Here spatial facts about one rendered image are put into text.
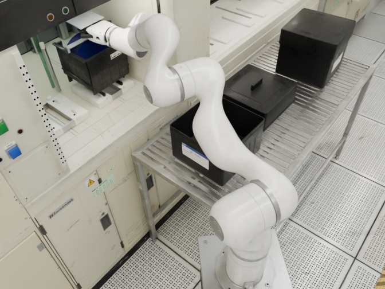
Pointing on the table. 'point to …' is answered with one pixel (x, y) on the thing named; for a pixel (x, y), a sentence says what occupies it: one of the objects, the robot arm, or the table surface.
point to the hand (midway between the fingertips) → (86, 24)
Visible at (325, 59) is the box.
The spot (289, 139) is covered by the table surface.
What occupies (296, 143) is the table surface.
